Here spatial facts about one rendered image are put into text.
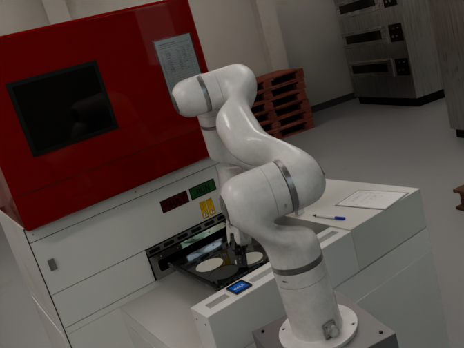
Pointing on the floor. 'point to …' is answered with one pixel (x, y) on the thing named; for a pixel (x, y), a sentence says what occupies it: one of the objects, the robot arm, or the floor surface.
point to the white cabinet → (380, 297)
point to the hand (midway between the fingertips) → (242, 261)
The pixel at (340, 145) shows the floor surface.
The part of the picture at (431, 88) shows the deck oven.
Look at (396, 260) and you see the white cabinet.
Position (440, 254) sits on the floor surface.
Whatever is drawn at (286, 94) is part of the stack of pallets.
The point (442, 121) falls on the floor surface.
